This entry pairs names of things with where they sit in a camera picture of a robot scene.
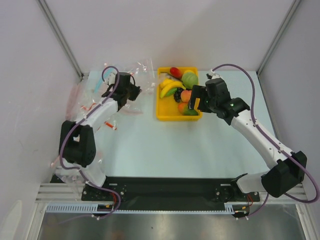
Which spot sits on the left aluminium corner post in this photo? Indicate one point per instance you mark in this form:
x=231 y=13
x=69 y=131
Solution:
x=55 y=28

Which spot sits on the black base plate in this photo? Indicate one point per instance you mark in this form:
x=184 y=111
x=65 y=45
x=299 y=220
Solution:
x=170 y=194

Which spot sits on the clear small orange-zipper bag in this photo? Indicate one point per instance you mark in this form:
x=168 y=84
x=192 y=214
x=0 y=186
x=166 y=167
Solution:
x=110 y=125

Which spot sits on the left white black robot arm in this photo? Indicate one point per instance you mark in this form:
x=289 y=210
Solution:
x=77 y=147

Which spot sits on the aluminium front rail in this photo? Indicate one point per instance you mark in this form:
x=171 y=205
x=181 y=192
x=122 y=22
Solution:
x=63 y=193

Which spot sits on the aluminium corner post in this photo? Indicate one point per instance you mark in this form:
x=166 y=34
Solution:
x=286 y=22
x=55 y=28

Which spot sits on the white slotted cable duct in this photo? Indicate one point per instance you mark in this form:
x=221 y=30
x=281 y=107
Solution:
x=96 y=208

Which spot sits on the clear blue-zipper zip bag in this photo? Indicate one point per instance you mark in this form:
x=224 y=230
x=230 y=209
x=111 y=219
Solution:
x=109 y=77

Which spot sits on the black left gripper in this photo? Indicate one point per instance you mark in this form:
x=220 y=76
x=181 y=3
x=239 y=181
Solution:
x=136 y=91

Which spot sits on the yellow toy banana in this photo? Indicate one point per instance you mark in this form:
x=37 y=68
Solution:
x=170 y=86

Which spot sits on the yellow plastic bin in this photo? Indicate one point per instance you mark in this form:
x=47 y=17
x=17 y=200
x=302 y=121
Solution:
x=167 y=107

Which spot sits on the clear pink-zipper zip bag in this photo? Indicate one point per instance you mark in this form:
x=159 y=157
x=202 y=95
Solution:
x=72 y=105

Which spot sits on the red toy mango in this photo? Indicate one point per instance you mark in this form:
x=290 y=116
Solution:
x=176 y=72

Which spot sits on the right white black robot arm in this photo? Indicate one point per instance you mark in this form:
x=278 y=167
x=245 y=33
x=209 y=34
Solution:
x=285 y=166

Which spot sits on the right aluminium corner post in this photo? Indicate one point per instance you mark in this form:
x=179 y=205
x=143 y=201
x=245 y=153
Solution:
x=286 y=22

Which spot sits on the orange green toy mango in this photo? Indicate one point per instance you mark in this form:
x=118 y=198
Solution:
x=185 y=111

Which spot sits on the grey toy fish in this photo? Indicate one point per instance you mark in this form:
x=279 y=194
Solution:
x=165 y=75

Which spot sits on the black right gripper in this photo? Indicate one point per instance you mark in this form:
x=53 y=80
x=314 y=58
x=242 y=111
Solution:
x=198 y=97

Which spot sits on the clear orange-zipper zip bag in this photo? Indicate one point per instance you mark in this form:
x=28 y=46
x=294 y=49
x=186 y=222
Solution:
x=143 y=72

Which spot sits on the peach toy fruit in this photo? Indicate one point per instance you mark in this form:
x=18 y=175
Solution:
x=185 y=96

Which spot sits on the dark toy grape bunch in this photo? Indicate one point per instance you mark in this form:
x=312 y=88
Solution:
x=177 y=95

